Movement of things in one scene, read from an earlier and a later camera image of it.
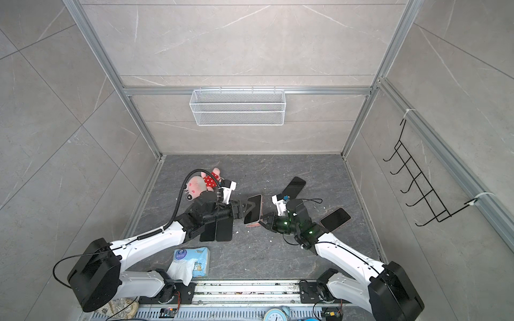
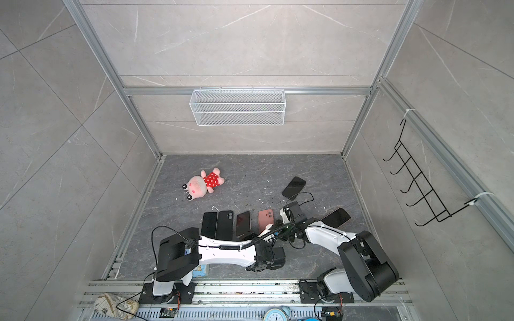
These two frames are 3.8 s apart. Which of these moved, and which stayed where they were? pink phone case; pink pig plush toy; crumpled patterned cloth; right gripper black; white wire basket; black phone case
Moved: pink phone case; right gripper black
Stayed: black phone case; crumpled patterned cloth; pink pig plush toy; white wire basket
